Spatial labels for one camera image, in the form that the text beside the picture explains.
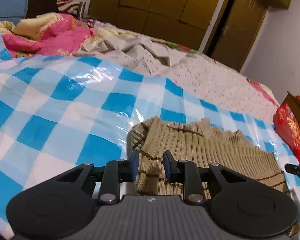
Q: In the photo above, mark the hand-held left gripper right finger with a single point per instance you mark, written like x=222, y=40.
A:
x=168, y=167

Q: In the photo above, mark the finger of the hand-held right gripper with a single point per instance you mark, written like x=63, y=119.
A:
x=298, y=171

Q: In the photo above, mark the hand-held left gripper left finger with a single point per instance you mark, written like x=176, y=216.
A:
x=134, y=166

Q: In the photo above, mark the tan striped knit sweater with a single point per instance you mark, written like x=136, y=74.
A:
x=202, y=150

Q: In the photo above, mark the red shopping bag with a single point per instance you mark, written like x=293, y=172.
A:
x=290, y=130

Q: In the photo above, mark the wooden bedside desk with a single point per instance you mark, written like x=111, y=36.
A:
x=291, y=102

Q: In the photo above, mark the white floral bedsheet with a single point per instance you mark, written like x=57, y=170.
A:
x=215, y=85

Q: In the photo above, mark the blue checked plastic sheet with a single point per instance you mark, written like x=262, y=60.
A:
x=65, y=100

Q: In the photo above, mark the beige cloth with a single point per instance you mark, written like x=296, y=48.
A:
x=145, y=50

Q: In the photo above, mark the pink floral quilt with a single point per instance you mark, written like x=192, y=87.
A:
x=52, y=37

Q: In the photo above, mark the brown wooden door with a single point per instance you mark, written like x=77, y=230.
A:
x=240, y=30

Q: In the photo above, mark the brown wooden wardrobe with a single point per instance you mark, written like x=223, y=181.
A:
x=165, y=5

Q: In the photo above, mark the red white striped cloth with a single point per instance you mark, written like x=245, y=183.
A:
x=70, y=7

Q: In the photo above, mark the blue pillow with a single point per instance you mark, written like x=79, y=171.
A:
x=7, y=10

